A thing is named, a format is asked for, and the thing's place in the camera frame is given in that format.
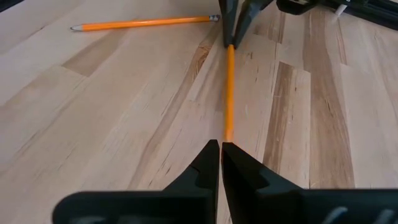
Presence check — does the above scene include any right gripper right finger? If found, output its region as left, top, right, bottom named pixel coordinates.
left=221, top=142, right=304, bottom=224

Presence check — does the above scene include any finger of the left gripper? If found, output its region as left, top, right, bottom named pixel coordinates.
left=233, top=0, right=274, bottom=49
left=218, top=0, right=239, bottom=49

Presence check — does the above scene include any yellow wooden pencil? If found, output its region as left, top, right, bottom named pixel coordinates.
left=70, top=14, right=221, bottom=32
left=222, top=44, right=236, bottom=144

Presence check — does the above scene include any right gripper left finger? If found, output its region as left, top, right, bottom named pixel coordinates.
left=164, top=139, right=220, bottom=224

